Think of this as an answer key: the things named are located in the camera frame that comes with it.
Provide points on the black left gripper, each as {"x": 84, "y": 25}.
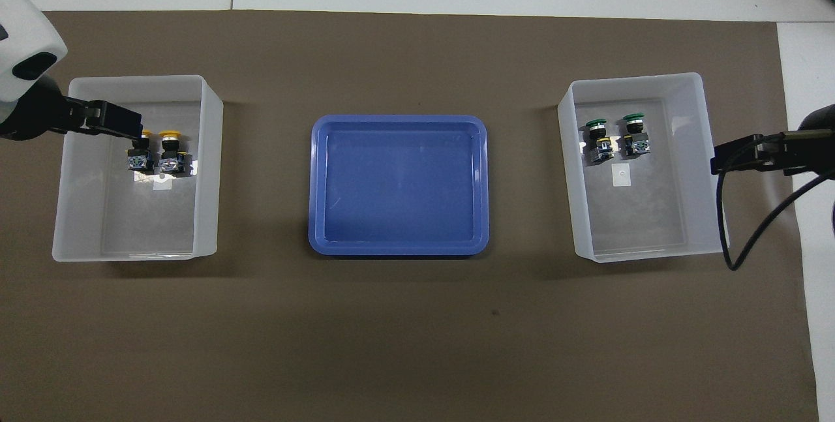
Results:
{"x": 36, "y": 112}

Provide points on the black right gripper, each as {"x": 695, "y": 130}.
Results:
{"x": 812, "y": 148}

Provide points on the yellow push button switch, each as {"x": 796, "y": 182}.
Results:
{"x": 173, "y": 161}
{"x": 139, "y": 160}

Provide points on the green push button switch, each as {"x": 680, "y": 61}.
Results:
{"x": 636, "y": 141}
{"x": 599, "y": 147}

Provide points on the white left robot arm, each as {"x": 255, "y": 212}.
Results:
{"x": 19, "y": 37}

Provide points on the white sticker label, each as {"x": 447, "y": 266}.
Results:
{"x": 622, "y": 175}
{"x": 162, "y": 184}

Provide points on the translucent white plastic box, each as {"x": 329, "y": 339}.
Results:
{"x": 85, "y": 226}
{"x": 652, "y": 226}

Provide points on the blue plastic tray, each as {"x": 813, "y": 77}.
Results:
{"x": 398, "y": 187}

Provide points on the brown paper table mat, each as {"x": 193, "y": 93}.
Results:
{"x": 417, "y": 331}

